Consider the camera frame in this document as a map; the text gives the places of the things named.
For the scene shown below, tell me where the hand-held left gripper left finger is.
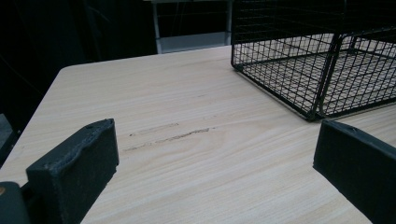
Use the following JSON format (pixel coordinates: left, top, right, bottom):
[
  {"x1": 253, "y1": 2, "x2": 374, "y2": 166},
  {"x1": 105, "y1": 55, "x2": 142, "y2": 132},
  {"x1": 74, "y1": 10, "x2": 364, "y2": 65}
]
[{"x1": 25, "y1": 118, "x2": 120, "y2": 224}]

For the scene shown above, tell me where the grey metal frame stand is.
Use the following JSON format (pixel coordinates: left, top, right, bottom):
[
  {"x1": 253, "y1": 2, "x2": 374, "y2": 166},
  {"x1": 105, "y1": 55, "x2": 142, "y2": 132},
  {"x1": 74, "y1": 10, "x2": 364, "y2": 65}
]
[{"x1": 145, "y1": 0, "x2": 233, "y2": 55}]

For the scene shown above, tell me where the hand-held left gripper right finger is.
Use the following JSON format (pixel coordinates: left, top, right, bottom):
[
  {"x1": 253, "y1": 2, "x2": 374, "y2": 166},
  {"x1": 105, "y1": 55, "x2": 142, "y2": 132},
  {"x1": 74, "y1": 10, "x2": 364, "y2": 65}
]
[{"x1": 312, "y1": 119, "x2": 396, "y2": 224}]

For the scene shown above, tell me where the black wire mesh basket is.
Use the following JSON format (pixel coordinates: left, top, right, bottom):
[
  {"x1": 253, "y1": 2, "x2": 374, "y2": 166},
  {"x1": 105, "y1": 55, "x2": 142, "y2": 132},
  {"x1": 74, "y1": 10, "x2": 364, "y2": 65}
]
[{"x1": 230, "y1": 0, "x2": 396, "y2": 122}]

